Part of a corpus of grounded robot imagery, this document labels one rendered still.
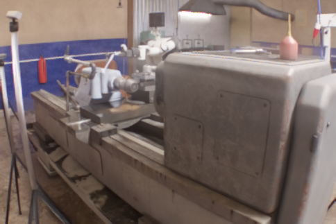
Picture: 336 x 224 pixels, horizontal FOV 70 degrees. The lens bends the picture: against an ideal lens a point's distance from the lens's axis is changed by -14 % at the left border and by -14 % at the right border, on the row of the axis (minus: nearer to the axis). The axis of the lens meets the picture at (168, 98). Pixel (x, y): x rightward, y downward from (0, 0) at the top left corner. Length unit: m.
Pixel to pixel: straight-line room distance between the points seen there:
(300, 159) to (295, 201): 0.15
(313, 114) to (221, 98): 0.32
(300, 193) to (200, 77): 0.52
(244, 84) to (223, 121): 0.16
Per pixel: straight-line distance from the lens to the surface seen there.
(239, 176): 0.97
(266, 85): 0.83
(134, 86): 1.73
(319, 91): 0.84
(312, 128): 0.83
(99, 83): 1.91
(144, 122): 1.87
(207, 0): 6.98
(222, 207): 1.03
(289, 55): 0.97
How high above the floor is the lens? 1.41
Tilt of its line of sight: 13 degrees down
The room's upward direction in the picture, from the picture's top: straight up
